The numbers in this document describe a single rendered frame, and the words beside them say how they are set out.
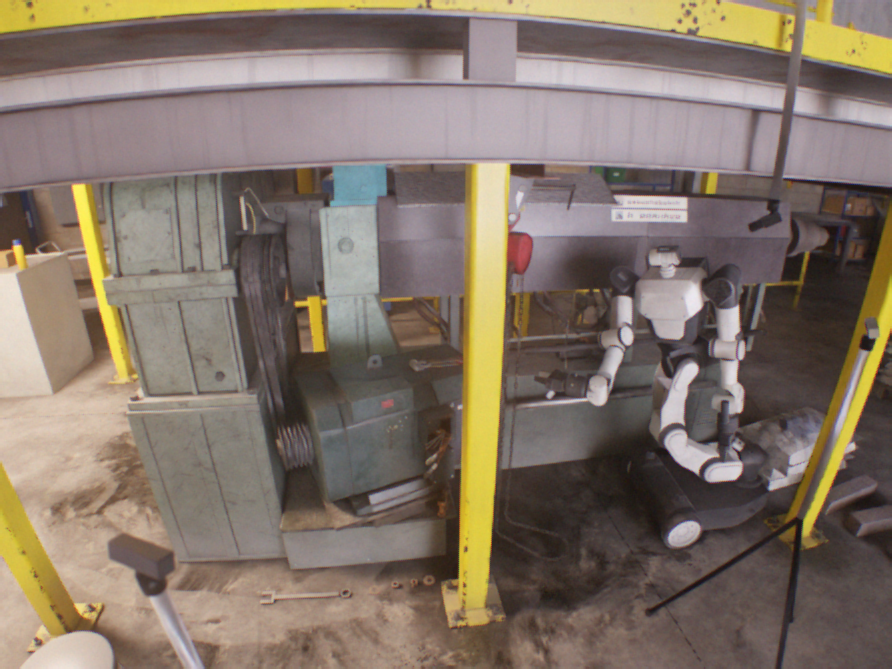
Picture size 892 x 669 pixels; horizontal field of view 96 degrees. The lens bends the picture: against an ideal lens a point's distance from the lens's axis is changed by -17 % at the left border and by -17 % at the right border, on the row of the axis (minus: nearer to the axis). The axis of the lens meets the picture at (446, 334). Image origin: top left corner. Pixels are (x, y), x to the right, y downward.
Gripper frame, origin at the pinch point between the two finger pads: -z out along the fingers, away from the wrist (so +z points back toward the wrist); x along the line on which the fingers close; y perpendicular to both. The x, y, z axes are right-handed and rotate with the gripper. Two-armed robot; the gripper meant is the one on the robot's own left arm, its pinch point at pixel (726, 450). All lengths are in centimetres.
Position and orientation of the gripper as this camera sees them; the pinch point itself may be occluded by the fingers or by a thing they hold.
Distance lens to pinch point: 237.2
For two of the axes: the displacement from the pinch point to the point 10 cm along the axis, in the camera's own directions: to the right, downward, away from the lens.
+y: 6.9, 0.7, -7.2
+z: -1.6, -9.5, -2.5
